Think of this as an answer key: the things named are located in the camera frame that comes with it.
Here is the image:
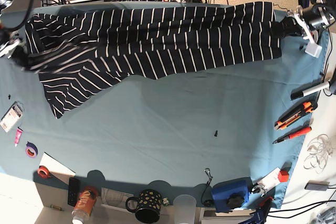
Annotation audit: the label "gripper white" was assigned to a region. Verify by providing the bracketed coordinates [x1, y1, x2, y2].
[272, 5, 322, 58]
[0, 36, 24, 58]

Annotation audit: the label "navy white striped t-shirt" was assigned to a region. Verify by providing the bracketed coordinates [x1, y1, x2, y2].
[23, 2, 281, 118]

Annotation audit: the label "black white marker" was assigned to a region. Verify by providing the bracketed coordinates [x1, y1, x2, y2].
[290, 81, 330, 100]

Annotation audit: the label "clear plastic blister pack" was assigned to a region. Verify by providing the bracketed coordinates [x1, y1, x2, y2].
[1, 101, 25, 133]

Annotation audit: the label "orange black utility knife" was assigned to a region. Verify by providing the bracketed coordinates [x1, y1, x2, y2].
[274, 100, 318, 130]

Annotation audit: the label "pink glue tube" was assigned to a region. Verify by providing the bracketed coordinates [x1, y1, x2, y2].
[14, 127, 23, 147]

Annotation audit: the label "teal table cloth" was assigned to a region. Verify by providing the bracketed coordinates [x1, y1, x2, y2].
[0, 1, 330, 210]

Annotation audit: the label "purple tape roll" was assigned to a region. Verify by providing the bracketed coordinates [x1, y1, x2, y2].
[25, 142, 38, 158]

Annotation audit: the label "orange tape roll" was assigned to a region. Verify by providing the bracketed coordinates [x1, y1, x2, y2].
[37, 165, 51, 179]

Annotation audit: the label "white paper sheet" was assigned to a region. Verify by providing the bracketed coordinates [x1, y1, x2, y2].
[40, 153, 76, 177]

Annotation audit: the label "small red cube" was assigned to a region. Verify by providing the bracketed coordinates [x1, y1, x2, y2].
[278, 170, 289, 183]

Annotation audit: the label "black remote control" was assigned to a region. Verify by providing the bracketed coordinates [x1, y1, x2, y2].
[68, 177, 80, 207]

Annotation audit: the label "white card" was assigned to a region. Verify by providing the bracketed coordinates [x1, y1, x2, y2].
[257, 167, 280, 191]

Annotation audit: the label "grey flat device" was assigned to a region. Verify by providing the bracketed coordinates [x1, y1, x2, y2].
[304, 181, 329, 191]

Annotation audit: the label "orange drink can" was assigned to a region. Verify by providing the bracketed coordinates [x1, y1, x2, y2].
[72, 186, 99, 224]

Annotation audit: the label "blue box with knob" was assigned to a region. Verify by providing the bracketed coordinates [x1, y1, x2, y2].
[211, 180, 250, 212]

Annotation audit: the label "translucent plastic cup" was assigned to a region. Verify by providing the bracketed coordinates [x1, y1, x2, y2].
[173, 195, 196, 224]

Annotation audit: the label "black mug gold leaves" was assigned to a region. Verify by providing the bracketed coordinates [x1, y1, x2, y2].
[125, 189, 163, 224]

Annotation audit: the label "orange handled screwdriver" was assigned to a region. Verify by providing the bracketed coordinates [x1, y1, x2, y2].
[273, 126, 312, 144]

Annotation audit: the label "white cable bundle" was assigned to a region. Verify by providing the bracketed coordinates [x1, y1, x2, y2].
[303, 134, 336, 174]

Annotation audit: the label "black lanyard with clip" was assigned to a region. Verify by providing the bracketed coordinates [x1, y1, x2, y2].
[201, 167, 214, 207]

